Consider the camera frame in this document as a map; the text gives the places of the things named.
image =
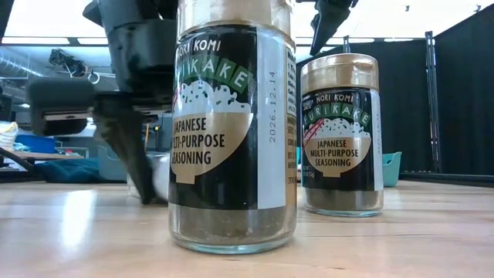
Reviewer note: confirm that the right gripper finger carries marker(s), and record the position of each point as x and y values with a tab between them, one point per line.
330	19

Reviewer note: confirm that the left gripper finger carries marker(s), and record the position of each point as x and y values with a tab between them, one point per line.
123	131

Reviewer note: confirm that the spice jar white lid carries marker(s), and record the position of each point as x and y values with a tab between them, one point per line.
161	173

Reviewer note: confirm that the grey partition pole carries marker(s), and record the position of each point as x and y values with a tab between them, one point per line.
346	44
433	108

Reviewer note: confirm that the blue-grey plastic bin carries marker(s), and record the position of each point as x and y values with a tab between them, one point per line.
109	168

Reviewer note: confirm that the navy blue cloth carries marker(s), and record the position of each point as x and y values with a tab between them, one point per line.
65	171

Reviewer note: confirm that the black ceiling-hung device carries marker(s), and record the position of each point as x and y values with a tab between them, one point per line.
67	62

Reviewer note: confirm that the wooden workbench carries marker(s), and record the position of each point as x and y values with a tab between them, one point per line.
46	155

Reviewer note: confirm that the blue storage box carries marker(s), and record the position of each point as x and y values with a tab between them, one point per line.
34	143

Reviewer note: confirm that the white yellow bag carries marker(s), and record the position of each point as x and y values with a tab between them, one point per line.
7	133

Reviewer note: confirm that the teal plastic bin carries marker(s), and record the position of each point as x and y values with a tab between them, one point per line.
393	170

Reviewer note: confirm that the silver ventilation duct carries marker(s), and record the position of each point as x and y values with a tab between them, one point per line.
19	65

